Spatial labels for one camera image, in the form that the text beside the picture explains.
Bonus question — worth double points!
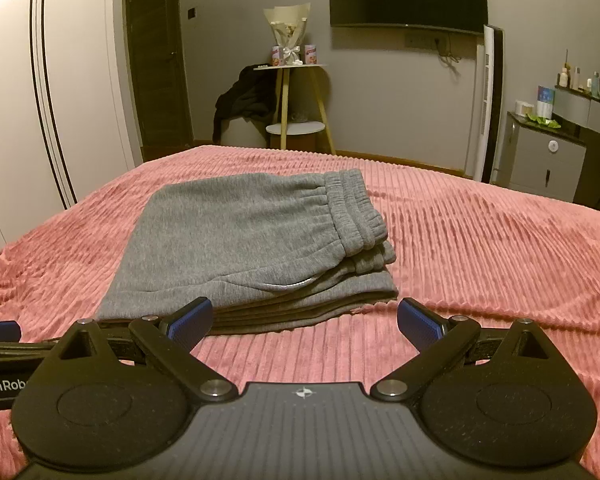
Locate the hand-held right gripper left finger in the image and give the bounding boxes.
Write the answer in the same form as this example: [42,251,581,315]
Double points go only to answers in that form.
[59,297,237,404]

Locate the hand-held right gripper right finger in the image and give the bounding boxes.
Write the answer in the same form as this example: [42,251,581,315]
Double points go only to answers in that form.
[369,298,549,402]

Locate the grey sweat pants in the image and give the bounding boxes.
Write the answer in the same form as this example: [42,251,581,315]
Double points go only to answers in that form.
[95,168,400,336]

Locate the pink ribbed blanket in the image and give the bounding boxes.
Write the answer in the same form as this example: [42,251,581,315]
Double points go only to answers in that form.
[0,144,600,480]

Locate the grey drawer cabinet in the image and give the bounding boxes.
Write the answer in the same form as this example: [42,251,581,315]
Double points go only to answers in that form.
[494,112,589,204]

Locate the black jacket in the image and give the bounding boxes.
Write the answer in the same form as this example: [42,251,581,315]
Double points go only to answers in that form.
[212,65,282,144]

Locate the white tower air conditioner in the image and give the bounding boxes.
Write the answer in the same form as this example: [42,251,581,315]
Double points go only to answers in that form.
[472,23,507,184]

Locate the green leaf tray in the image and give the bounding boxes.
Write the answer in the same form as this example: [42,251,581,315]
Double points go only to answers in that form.
[524,112,562,129]

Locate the wooden side table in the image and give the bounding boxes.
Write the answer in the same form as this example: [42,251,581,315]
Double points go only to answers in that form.
[252,62,339,157]

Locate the white wardrobe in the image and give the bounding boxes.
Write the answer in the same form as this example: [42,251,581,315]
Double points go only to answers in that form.
[0,0,142,267]

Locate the blue printed box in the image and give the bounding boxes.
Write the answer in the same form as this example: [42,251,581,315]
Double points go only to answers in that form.
[536,85,557,119]

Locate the dark wooden door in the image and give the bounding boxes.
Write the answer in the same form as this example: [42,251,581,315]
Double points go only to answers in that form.
[122,0,197,162]

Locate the cream wrapped flower bouquet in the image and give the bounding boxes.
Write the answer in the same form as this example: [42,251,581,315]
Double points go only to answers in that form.
[263,4,311,66]

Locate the dark television cable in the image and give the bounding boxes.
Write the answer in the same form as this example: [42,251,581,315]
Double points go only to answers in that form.
[434,35,462,67]

